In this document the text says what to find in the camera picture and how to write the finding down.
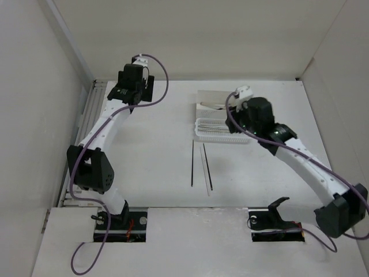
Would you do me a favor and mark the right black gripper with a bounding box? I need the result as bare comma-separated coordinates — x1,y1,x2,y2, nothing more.
225,102,260,136

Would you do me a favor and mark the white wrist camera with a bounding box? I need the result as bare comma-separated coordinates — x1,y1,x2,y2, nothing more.
234,85,253,112
131,55,149,69

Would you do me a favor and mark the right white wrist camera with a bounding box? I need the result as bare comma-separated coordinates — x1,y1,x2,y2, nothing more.
234,85,253,112

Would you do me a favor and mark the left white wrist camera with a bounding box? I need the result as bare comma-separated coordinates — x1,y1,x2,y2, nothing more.
131,55,149,69

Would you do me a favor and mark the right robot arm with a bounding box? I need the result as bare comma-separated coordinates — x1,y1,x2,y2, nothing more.
225,97,368,238

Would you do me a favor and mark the white shallow perforated tray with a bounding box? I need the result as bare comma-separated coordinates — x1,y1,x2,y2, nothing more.
194,118,251,144

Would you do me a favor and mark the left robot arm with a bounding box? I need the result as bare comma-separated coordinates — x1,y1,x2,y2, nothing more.
67,58,155,229

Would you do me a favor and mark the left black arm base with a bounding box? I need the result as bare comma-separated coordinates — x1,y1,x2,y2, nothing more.
91,203,148,243

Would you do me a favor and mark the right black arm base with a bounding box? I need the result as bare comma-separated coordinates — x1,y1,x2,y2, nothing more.
247,197,305,242

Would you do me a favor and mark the aluminium rail frame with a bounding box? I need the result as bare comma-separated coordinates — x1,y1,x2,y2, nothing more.
56,79,107,208

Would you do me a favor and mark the white translucent chopstick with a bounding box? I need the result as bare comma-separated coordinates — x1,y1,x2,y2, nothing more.
200,147,210,197

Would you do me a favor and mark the black chopstick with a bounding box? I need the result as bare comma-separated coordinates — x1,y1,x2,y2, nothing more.
202,144,213,191
191,139,194,187

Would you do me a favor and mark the white deep perforated basket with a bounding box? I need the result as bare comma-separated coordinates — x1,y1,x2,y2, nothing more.
195,90,231,120

